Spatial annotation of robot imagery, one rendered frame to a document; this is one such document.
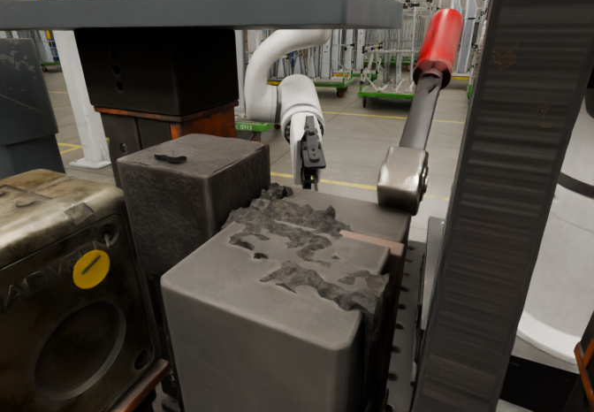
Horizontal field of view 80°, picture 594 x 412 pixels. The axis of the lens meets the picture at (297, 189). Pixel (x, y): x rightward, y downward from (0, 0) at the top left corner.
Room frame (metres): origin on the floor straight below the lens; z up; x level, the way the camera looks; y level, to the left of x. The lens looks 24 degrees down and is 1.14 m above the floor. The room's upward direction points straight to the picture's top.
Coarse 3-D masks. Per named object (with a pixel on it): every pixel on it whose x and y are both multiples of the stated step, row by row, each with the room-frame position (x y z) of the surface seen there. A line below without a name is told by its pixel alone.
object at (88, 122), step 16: (64, 32) 3.19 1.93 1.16; (64, 48) 3.20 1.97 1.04; (64, 64) 3.22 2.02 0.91; (80, 64) 3.25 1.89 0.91; (80, 80) 3.21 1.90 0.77; (80, 96) 3.18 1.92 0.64; (80, 112) 3.20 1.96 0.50; (96, 112) 3.29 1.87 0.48; (80, 128) 3.22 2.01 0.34; (96, 128) 3.26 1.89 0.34; (96, 144) 3.22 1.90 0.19; (80, 160) 3.25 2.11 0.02; (96, 160) 3.19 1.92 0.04
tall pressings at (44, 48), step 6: (30, 30) 12.78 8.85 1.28; (12, 36) 13.06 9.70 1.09; (18, 36) 13.22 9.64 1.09; (24, 36) 12.97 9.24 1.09; (30, 36) 12.73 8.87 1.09; (36, 36) 12.77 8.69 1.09; (42, 36) 12.65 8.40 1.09; (36, 42) 12.84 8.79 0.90; (42, 42) 12.58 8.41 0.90; (36, 48) 12.78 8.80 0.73; (42, 48) 12.67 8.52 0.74; (48, 48) 12.69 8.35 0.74; (42, 54) 12.75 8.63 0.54; (48, 54) 12.61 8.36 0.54; (48, 60) 12.70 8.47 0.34
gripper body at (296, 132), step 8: (304, 112) 0.64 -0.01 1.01; (296, 120) 0.60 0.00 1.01; (304, 120) 0.60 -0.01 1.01; (288, 128) 0.65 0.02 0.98; (296, 128) 0.58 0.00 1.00; (320, 128) 0.65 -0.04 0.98; (296, 136) 0.56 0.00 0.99; (304, 136) 0.57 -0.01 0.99; (320, 136) 0.56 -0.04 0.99; (296, 144) 0.55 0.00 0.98; (296, 152) 0.55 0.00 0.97; (296, 160) 0.55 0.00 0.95; (296, 168) 0.56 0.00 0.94; (304, 168) 0.57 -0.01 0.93; (296, 176) 0.57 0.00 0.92; (312, 176) 0.60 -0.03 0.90; (320, 176) 0.57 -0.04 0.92; (296, 184) 0.58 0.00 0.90
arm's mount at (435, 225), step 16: (432, 224) 0.60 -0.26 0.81; (432, 240) 0.54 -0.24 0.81; (432, 256) 0.49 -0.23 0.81; (432, 272) 0.45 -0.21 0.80; (416, 320) 0.41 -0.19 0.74; (416, 336) 0.41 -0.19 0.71; (416, 352) 0.36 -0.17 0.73; (512, 352) 0.30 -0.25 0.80; (528, 352) 0.30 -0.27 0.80; (544, 352) 0.30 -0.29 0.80; (416, 368) 0.35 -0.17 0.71; (512, 368) 0.30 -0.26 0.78; (528, 368) 0.29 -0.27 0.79; (544, 368) 0.29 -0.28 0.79; (560, 368) 0.28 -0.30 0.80; (576, 368) 0.28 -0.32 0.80; (512, 384) 0.30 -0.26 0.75; (528, 384) 0.29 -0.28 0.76; (544, 384) 0.29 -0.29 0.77; (560, 384) 0.28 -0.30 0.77; (512, 400) 0.29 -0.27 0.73; (528, 400) 0.29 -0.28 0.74; (544, 400) 0.28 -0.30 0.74; (560, 400) 0.28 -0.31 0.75
